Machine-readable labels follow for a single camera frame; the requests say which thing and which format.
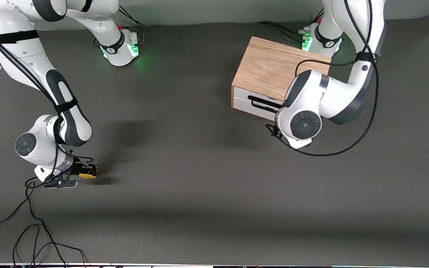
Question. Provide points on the wooden drawer cabinet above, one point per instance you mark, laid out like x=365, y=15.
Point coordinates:
x=263, y=67

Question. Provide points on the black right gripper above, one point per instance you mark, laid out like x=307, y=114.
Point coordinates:
x=76, y=168

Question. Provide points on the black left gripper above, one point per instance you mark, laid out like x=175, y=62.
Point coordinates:
x=275, y=130

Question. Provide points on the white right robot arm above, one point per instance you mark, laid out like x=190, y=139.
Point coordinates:
x=65, y=108

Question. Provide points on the grey table cover sheet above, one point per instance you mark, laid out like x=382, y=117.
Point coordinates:
x=199, y=186

